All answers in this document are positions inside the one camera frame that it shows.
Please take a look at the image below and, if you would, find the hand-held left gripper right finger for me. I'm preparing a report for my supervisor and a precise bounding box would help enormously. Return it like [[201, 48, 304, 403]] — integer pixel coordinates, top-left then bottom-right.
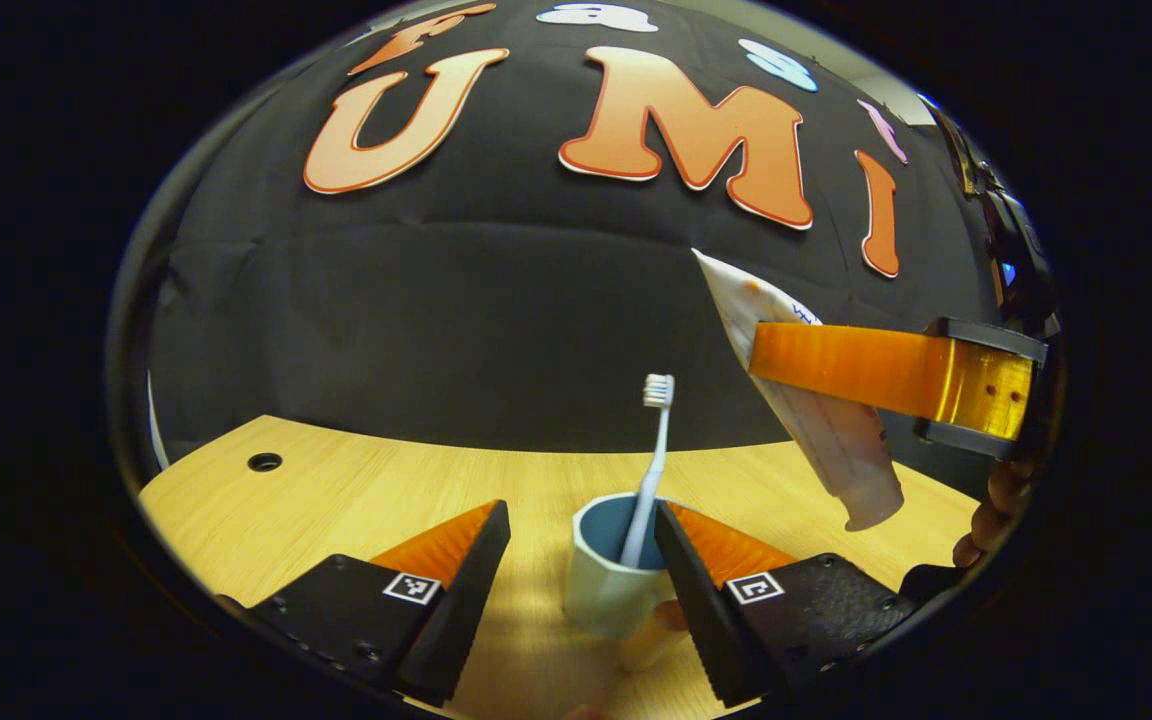
[[654, 500, 922, 709]]

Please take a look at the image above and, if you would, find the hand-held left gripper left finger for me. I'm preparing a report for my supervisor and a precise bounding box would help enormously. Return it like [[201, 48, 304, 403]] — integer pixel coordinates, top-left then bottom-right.
[[246, 500, 512, 706]]

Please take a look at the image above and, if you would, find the white toothpaste tube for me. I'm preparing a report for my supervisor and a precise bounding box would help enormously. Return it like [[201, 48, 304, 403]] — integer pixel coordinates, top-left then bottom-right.
[[691, 248, 905, 533]]

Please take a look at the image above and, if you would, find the pale cup with wooden handle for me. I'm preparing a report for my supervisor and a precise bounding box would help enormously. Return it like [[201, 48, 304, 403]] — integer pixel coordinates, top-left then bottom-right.
[[564, 492, 689, 673]]

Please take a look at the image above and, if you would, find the white toothbrush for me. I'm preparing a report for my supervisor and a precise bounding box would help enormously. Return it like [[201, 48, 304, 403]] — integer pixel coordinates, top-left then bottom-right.
[[619, 373, 677, 569]]

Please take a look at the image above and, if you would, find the wooden desktop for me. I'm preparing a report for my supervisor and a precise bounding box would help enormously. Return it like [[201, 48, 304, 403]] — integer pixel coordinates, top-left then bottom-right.
[[136, 415, 982, 720]]

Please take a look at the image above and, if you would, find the dark equipment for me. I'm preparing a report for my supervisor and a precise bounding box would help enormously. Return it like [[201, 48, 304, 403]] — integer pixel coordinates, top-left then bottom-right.
[[921, 95, 1062, 336]]

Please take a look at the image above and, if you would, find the black backdrop cloth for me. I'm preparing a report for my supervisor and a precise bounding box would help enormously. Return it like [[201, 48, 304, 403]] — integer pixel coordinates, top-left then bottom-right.
[[111, 0, 1012, 501]]

